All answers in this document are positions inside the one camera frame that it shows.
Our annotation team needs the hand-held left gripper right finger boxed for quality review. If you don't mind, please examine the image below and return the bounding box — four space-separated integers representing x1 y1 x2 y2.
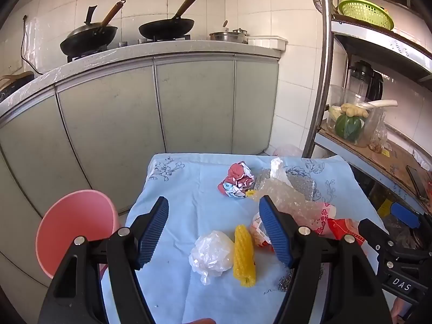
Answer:
259 195 394 324

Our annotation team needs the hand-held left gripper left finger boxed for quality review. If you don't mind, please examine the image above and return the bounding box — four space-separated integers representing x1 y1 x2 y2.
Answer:
37 196 169 324

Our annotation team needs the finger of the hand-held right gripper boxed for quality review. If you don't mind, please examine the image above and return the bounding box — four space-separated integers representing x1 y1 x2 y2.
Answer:
391 202 432 249
358 219 410 261

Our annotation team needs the long red cardboard box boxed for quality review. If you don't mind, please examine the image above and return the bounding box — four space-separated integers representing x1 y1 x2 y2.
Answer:
251 212 368 254

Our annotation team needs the pink floral plastic packet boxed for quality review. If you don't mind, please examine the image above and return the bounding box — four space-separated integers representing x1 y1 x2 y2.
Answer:
302 202 338 237

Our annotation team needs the steel wool scrubber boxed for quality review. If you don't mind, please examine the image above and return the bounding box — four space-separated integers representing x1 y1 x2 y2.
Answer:
276 270 298 292

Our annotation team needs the white plastic scrap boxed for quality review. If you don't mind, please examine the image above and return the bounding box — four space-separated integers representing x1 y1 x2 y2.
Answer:
270 157 288 190

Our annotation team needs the white plastic bag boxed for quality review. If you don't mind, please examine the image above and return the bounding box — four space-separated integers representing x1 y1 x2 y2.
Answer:
188 230 235 286

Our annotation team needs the red white wrapper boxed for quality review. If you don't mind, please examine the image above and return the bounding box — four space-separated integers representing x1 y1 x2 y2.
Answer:
218 162 255 199

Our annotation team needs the pink plastic bucket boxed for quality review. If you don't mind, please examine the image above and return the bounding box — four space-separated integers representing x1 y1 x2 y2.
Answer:
35 190 120 279

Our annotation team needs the person's right hand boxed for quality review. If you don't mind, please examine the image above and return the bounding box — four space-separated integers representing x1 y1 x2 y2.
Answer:
391 299 416 324

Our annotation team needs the black smartphone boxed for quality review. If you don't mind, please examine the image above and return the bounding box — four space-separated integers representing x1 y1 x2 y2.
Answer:
406 165 429 199

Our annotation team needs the brown cardboard sheet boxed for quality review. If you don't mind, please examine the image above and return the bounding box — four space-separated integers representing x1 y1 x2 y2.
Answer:
319 121 432 203

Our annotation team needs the light blue floral cloth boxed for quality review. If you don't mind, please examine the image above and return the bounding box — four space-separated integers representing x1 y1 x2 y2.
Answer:
101 153 399 324

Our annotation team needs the clear bag of brown nuts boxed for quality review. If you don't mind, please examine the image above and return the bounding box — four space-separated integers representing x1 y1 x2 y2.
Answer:
369 121 389 154

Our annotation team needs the pink plastic bag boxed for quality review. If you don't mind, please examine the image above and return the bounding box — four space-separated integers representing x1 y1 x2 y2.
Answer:
273 144 302 157

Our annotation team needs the clear plastic container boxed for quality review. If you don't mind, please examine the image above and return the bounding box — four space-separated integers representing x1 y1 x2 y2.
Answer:
326 84 387 148

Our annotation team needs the green bell pepper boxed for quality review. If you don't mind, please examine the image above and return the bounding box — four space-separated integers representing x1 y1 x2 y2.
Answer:
335 113 363 142

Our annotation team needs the pale green cabinet door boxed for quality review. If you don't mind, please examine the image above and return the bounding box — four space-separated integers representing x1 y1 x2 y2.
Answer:
56 64 166 215
232 59 280 152
0 145 46 298
0 86 127 277
154 59 236 154

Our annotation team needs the white leek stalk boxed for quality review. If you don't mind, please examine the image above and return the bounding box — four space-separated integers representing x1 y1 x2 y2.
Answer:
366 99 398 110

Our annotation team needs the ginger root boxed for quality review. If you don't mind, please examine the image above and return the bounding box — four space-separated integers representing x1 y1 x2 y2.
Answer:
340 103 369 119

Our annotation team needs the black electric kettle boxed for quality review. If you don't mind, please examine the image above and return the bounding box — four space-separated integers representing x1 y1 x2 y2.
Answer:
366 71 384 102

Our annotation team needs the blender jug black lid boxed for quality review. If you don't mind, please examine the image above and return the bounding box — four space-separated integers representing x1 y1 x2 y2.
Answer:
345 60 373 99

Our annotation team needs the stainless steel shelf rack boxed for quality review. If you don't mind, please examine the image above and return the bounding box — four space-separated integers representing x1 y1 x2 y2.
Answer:
302 0 432 217

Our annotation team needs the speckled stone kitchen counter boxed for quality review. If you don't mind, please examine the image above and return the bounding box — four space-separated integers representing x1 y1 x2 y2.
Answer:
0 39 282 109

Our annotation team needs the white plastic tray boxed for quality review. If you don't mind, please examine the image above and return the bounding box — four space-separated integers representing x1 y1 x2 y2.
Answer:
247 36 288 50

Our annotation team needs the gas stove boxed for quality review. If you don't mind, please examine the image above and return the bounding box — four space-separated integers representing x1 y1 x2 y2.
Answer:
67 35 193 63

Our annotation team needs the wide steel pot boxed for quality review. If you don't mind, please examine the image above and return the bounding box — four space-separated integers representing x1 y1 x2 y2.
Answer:
209 31 244 44

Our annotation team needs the green plastic basket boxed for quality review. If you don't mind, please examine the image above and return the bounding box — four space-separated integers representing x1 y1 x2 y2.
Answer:
337 0 395 31

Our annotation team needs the dark electric cooker tan handle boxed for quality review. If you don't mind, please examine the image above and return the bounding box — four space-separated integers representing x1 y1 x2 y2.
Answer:
0 71 35 101

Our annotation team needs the black wok wooden handle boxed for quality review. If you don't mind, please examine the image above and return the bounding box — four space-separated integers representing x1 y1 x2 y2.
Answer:
60 0 126 57

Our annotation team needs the black frying pan wooden handle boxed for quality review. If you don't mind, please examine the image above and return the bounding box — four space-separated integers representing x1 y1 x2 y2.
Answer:
138 0 198 40

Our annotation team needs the grey wok lid black handle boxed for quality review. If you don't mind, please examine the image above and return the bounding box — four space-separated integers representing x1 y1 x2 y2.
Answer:
67 5 102 38

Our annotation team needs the black power cable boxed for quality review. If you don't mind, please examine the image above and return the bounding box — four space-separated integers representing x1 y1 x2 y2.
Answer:
21 15 43 75

